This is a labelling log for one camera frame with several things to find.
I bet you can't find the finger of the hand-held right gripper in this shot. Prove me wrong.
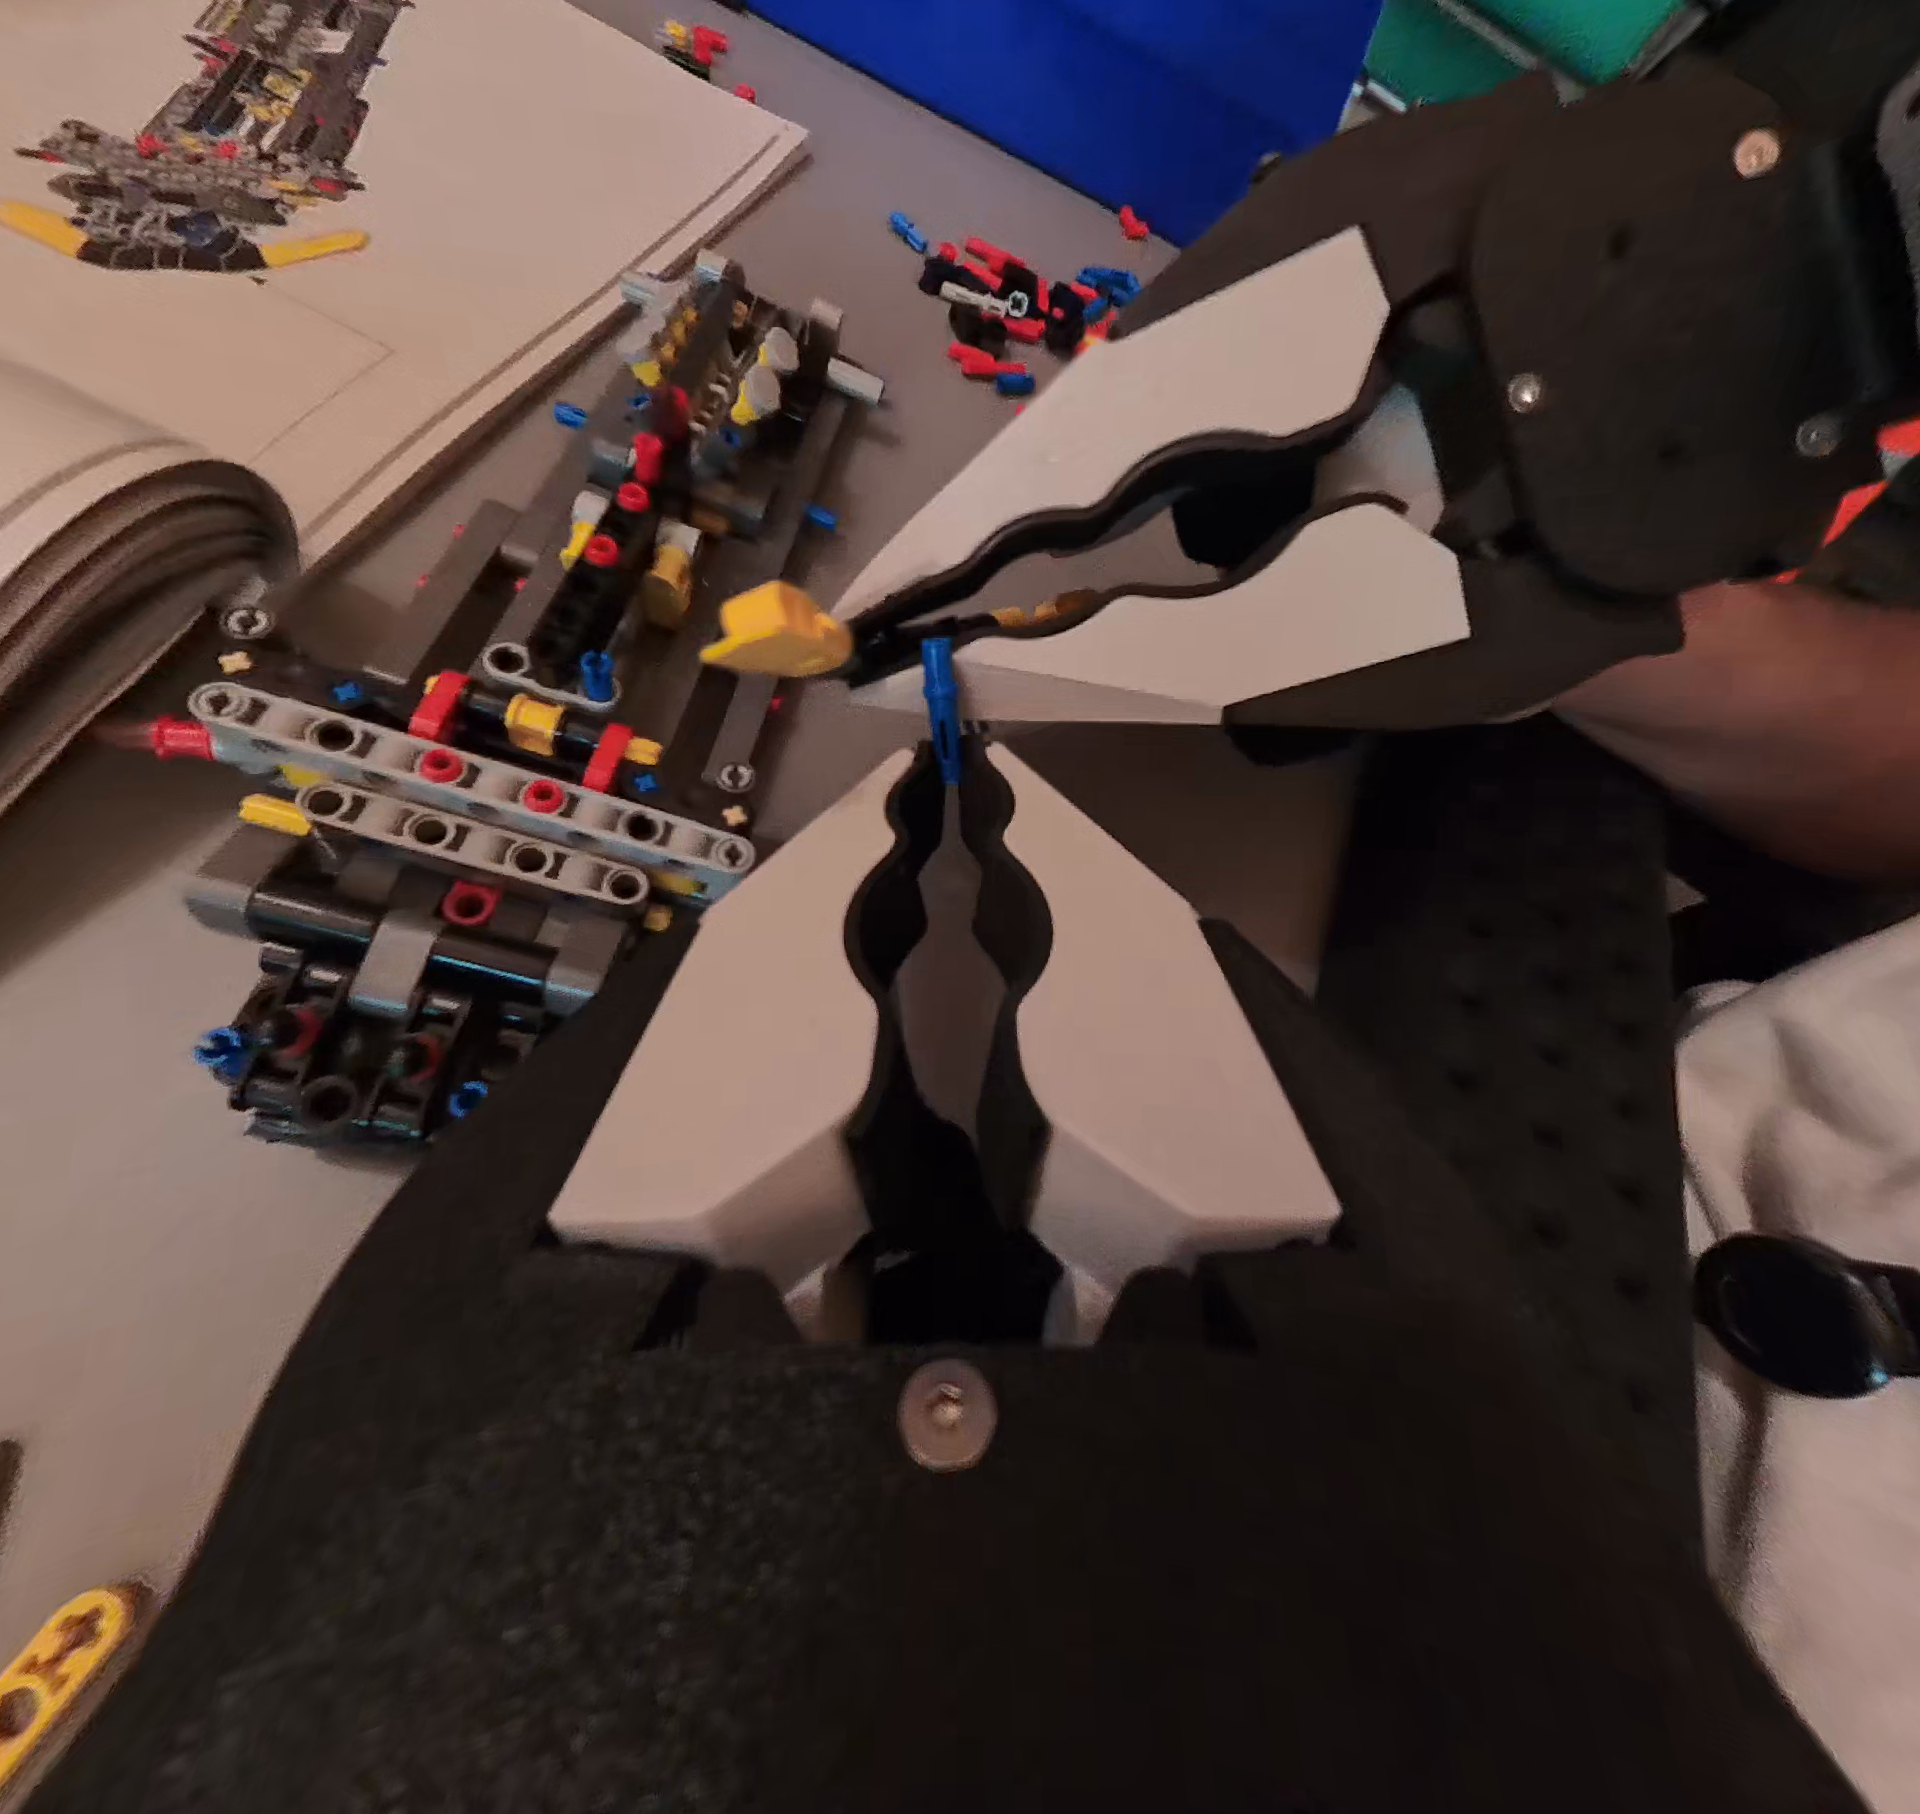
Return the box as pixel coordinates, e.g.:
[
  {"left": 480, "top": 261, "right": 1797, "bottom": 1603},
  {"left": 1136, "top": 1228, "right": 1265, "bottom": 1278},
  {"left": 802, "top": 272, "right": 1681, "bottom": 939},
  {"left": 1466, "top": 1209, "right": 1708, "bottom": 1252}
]
[
  {"left": 848, "top": 489, "right": 1476, "bottom": 729},
  {"left": 827, "top": 220, "right": 1397, "bottom": 629}
]

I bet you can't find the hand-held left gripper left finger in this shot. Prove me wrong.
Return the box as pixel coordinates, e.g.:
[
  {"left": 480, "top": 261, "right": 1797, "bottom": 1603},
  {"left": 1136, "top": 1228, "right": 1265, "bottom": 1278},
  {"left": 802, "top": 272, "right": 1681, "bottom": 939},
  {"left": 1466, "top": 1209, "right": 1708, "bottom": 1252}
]
[{"left": 546, "top": 735, "right": 941, "bottom": 1304}]

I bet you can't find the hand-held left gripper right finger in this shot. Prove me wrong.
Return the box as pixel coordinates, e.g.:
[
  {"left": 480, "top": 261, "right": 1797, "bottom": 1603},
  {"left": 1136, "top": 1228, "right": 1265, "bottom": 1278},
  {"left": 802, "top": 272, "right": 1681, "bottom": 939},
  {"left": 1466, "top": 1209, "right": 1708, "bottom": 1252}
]
[{"left": 959, "top": 735, "right": 1343, "bottom": 1317}]

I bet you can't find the blue lego pin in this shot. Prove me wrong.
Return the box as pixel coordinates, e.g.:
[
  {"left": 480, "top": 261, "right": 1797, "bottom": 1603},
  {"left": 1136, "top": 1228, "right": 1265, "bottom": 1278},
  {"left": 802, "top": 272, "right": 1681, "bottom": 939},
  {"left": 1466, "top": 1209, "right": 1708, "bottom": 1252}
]
[{"left": 916, "top": 640, "right": 966, "bottom": 794}]

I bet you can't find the lego car chassis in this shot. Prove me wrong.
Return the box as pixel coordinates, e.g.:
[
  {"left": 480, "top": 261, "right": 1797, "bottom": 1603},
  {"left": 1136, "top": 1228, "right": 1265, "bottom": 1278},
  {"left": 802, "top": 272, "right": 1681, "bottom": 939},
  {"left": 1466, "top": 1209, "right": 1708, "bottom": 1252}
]
[{"left": 144, "top": 257, "right": 892, "bottom": 1153}]

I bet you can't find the person's right forearm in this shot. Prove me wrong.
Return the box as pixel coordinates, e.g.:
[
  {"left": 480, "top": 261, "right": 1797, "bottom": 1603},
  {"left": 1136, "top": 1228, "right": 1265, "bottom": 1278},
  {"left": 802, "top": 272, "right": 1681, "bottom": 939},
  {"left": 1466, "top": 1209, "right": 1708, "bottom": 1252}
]
[{"left": 1548, "top": 585, "right": 1920, "bottom": 878}]

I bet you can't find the pile of red blue lego pins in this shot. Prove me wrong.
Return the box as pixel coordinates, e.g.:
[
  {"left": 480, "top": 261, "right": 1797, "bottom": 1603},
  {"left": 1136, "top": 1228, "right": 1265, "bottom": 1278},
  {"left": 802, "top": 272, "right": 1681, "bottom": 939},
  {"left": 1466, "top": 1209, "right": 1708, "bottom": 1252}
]
[{"left": 886, "top": 203, "right": 1154, "bottom": 402}]

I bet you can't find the pile of yellow lego pieces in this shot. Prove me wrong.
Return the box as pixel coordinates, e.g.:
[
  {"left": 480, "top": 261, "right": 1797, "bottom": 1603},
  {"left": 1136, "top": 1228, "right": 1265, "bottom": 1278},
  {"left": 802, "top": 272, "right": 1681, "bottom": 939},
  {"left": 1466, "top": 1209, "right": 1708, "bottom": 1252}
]
[{"left": 0, "top": 1584, "right": 144, "bottom": 1762}]

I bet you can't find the blue plastic bin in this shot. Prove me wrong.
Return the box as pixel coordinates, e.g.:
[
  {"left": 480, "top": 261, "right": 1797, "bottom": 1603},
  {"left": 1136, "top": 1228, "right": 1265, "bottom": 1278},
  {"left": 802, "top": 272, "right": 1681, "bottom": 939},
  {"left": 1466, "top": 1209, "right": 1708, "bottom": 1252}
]
[{"left": 641, "top": 0, "right": 1392, "bottom": 257}]

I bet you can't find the instruction booklet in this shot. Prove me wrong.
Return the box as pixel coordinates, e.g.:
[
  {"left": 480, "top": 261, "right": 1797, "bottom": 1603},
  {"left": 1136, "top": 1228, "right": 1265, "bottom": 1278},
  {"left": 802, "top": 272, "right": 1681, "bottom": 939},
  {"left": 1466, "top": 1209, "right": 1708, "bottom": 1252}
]
[{"left": 0, "top": 0, "right": 817, "bottom": 814}]

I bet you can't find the black lanyard strap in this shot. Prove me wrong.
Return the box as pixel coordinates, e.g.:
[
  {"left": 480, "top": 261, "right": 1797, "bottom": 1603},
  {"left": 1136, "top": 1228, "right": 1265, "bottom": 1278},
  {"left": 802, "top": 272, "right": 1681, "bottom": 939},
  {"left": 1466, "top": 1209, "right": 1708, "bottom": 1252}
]
[{"left": 1691, "top": 1228, "right": 1920, "bottom": 1408}]

